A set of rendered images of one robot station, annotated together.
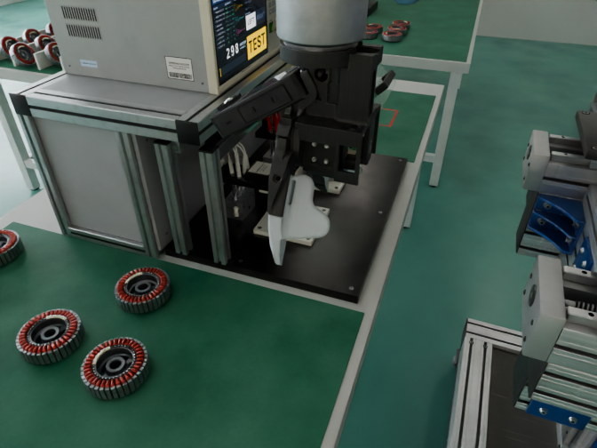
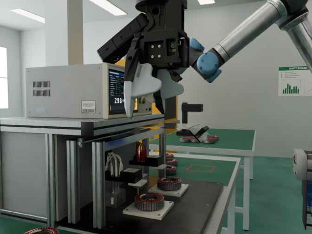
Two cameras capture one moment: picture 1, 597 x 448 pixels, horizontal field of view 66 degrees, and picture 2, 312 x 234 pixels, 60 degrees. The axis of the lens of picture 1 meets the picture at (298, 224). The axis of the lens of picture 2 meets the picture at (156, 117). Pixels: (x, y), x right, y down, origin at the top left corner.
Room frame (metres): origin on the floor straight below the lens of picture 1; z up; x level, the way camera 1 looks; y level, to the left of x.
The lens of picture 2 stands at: (-0.06, -0.03, 1.18)
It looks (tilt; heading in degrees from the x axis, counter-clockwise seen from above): 3 degrees down; 1
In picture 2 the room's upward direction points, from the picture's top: straight up
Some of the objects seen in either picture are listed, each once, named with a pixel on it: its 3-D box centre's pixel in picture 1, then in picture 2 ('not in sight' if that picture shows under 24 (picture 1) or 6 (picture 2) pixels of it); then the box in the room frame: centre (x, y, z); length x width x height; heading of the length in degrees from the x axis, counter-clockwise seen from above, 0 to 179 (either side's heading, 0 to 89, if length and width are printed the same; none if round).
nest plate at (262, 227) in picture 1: (292, 220); (149, 207); (0.94, 0.01, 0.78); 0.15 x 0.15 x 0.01; 70
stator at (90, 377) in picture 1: (116, 366); not in sight; (0.51, 0.32, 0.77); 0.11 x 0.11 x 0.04
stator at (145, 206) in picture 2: not in sight; (149, 201); (0.94, 0.01, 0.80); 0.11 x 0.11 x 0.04
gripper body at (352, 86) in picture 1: (326, 109); (159, 35); (0.41, -0.03, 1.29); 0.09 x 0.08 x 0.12; 69
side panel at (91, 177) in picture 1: (94, 187); (24, 176); (0.89, 0.46, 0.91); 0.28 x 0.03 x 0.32; 70
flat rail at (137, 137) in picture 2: (271, 102); (138, 136); (1.09, 0.07, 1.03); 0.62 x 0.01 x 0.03; 160
